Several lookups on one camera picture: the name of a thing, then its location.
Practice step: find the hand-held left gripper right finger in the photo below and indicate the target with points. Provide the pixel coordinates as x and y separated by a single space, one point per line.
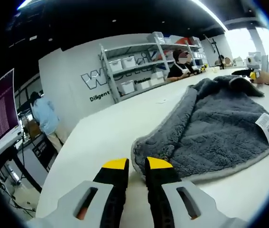
162 190

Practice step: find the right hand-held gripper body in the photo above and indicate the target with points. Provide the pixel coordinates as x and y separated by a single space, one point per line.
253 63

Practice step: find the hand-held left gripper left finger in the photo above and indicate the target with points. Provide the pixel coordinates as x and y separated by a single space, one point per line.
115 190

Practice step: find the grey fluffy towel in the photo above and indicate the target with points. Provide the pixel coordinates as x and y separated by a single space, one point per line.
219 118

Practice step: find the brown cardboard box stack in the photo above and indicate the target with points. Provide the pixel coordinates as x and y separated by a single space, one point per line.
34 129

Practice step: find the person's right hand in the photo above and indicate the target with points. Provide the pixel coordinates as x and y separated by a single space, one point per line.
260 78

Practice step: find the black stand pole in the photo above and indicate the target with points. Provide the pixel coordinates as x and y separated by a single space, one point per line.
216 52

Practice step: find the grey metal shelving rack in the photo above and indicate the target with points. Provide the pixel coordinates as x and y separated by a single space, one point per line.
191 52
134 71

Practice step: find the ceiling light strip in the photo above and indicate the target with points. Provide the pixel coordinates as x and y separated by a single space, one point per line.
25 4
215 13

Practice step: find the grey workbench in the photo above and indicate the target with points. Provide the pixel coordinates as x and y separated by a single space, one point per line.
39 152

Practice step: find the metal storage shelf with bins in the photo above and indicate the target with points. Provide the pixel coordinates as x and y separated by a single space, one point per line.
127 86

